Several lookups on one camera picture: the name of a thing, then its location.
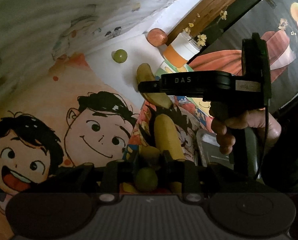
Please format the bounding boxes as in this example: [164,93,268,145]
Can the metal tray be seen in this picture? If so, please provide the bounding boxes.
[196,129,235,167]

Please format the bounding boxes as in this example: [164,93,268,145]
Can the long yellow banana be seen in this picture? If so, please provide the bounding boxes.
[154,114,185,193]

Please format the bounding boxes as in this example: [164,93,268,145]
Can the brown wooden frame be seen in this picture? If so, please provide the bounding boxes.
[167,0,260,45]

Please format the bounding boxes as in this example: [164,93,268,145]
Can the cartoon boys poster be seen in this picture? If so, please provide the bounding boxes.
[0,52,144,230]

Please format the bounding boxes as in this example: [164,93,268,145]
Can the white cartoon printed blanket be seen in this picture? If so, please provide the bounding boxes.
[0,0,197,130]

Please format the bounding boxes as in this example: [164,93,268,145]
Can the wall poster orange dress figure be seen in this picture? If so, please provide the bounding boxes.
[189,0,298,98]

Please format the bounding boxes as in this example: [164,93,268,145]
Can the white and orange jar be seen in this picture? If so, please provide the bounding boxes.
[162,32,202,68]

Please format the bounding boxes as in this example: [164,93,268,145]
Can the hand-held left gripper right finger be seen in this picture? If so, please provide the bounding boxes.
[161,151,277,203]

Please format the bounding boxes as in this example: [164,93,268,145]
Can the small yellow banana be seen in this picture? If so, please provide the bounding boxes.
[136,63,174,110]

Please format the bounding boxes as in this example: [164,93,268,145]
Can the small green round fruit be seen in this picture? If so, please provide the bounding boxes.
[114,49,128,64]
[135,167,158,192]

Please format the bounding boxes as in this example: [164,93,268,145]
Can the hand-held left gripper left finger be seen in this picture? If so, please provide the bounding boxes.
[30,152,141,203]

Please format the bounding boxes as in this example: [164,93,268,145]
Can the black cable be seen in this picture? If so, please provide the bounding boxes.
[254,97,270,180]

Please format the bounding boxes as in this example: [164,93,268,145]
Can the person's right hand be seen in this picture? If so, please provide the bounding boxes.
[211,110,282,155]

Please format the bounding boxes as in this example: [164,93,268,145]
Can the red apple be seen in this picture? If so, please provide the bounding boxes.
[147,28,168,47]

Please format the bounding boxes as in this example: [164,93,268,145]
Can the dried yellow flowers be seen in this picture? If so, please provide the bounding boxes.
[182,10,228,47]

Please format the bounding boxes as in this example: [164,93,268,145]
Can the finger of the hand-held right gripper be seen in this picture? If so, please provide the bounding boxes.
[138,79,164,94]

